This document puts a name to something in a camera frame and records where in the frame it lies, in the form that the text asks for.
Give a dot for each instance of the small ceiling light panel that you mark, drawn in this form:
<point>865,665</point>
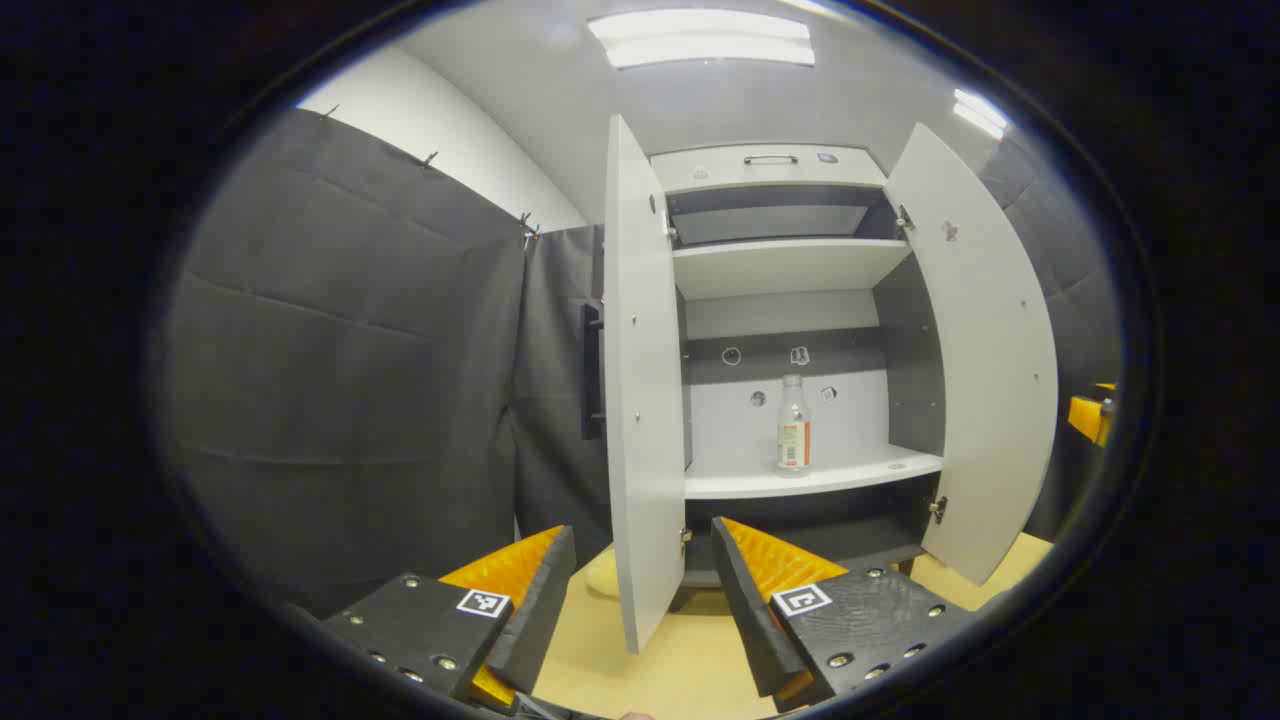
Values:
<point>980,112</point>

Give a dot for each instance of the large ceiling light panel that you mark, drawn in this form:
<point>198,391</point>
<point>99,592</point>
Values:
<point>700,38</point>

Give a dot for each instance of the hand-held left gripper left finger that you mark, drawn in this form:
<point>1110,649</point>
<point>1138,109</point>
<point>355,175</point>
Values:
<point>540,610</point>

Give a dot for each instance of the grey cabinet door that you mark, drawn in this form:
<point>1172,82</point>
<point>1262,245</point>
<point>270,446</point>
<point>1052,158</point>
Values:
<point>985,380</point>
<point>645,400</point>

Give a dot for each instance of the clear bottle with red label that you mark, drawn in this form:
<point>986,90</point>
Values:
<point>793,440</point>

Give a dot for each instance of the grey cabinet drawer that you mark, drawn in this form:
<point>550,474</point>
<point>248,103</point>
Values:
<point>720,172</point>

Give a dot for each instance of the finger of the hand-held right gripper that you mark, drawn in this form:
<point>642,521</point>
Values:
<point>1088,415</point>

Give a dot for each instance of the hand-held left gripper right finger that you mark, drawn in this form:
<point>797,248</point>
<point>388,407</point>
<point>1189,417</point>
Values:
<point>750,620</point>

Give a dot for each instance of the grey cabinet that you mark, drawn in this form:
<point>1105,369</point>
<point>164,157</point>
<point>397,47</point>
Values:
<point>780,265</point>

